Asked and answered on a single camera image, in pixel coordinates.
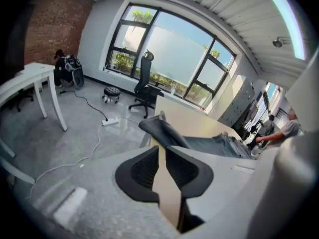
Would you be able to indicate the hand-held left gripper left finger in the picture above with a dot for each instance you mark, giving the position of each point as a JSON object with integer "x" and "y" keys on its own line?
{"x": 87, "y": 203}

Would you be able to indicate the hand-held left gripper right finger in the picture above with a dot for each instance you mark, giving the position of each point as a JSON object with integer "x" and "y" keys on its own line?
{"x": 224, "y": 180}

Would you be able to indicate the grey robe garment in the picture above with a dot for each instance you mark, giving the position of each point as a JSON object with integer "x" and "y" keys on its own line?
{"x": 169, "y": 133}

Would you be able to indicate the grey metal lockers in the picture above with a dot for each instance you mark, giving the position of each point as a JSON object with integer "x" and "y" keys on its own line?
{"x": 239, "y": 101}

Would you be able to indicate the white power strip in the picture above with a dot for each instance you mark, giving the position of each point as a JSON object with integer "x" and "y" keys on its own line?
{"x": 111, "y": 121}

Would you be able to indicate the tall side window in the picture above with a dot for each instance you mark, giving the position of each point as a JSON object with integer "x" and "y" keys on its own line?
{"x": 270, "y": 93}

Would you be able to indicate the black tufted stool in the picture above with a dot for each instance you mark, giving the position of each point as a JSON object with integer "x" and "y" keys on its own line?
{"x": 111, "y": 92}

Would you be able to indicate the black swivel chair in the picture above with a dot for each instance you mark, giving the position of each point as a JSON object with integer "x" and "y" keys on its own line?
{"x": 22, "y": 98}

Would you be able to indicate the black office chair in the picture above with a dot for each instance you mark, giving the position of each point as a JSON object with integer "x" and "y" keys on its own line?
{"x": 144, "y": 81}

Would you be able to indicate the black white equipment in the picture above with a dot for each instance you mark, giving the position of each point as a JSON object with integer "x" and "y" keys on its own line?
{"x": 76, "y": 71}

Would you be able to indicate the large black-framed window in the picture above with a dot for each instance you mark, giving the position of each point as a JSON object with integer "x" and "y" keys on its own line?
{"x": 174, "y": 51}

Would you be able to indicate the white side table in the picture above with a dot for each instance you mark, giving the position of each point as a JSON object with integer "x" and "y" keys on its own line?
{"x": 27, "y": 73}

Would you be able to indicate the ceiling spot lamp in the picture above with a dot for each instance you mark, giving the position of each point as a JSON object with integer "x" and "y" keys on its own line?
{"x": 277, "y": 43}

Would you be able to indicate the long ceiling light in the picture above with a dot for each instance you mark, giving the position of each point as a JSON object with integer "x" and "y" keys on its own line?
{"x": 286, "y": 21}

